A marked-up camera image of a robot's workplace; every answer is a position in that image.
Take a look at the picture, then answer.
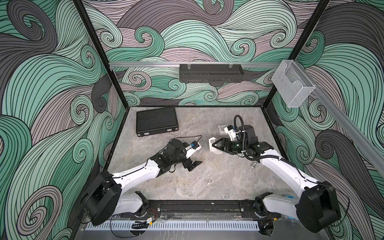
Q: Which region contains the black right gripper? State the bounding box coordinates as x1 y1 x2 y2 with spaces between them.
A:
211 138 248 154

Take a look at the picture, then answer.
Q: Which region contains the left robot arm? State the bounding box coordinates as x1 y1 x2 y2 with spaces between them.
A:
81 139 201 226

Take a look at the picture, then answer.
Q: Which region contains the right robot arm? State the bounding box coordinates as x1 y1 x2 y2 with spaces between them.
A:
209 115 341 236

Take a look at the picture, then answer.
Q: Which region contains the black ribbed briefcase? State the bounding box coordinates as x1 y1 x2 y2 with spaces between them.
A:
136 107 179 137

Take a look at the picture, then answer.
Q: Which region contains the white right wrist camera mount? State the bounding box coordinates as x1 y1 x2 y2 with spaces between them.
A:
225 125 240 142

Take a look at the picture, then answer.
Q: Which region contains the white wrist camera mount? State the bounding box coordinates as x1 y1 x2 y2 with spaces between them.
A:
185 141 201 159
225 125 240 142

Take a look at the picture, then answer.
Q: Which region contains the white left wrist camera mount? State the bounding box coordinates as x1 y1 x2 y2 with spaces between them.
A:
185 141 201 159

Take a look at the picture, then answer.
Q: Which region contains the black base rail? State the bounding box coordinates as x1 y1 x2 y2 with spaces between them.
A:
80 199 319 220

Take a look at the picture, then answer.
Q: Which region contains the white slotted cable duct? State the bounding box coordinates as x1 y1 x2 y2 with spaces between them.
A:
85 220 260 232

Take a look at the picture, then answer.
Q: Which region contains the black wall tray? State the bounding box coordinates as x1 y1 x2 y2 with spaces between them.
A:
179 64 244 87

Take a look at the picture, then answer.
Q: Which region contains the clear acrylic wall holder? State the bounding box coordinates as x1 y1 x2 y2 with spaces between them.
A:
272 60 316 108

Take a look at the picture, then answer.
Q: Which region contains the black corner frame post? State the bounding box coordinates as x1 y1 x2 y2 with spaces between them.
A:
73 0 130 111

